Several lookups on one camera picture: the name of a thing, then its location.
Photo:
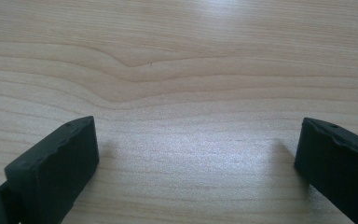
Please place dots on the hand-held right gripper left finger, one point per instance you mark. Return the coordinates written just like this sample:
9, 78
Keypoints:
54, 169

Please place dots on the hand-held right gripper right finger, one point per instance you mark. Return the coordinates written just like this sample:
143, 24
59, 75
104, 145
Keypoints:
338, 165

